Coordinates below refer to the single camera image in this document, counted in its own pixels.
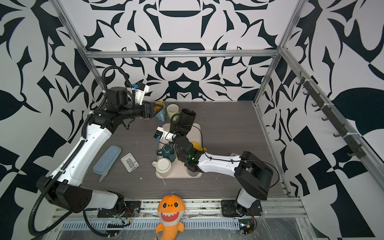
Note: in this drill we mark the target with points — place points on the grey mug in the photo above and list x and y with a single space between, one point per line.
193 174

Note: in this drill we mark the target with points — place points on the aluminium frame rail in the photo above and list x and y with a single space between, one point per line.
180 54

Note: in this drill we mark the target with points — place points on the black mug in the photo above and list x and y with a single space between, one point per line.
184 120

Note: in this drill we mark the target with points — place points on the white slotted cable duct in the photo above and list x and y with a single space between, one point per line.
190 224

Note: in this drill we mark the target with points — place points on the dark green mug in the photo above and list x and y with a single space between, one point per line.
168 152

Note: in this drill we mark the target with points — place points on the white cream mug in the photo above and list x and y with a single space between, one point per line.
163 167

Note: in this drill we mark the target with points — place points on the left grey docking plate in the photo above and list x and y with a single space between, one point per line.
130 162

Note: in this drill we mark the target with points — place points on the orange shark plush toy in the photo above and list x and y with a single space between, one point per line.
170 211

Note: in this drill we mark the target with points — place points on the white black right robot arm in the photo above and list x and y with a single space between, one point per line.
254 175

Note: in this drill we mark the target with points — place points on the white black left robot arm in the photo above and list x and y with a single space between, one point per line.
63 188

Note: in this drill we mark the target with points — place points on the blue grey oblong case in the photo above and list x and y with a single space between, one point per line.
104 164

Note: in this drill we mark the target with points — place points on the beige plastic tray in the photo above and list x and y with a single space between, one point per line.
179 169

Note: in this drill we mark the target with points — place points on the light green mug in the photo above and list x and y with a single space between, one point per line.
172 109

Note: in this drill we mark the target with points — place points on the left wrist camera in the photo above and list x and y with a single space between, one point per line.
140 91

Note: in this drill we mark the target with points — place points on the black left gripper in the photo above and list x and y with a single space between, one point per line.
150 112

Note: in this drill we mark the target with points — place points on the yellow mug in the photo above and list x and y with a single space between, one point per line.
198 147

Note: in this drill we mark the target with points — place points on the blue butterfly mug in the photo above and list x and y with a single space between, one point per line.
161 112

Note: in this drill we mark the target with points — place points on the wall hook rail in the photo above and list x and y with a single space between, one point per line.
334 116

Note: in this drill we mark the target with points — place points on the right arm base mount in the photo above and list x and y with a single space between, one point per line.
231 209

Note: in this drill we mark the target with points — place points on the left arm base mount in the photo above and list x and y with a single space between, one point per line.
127 210

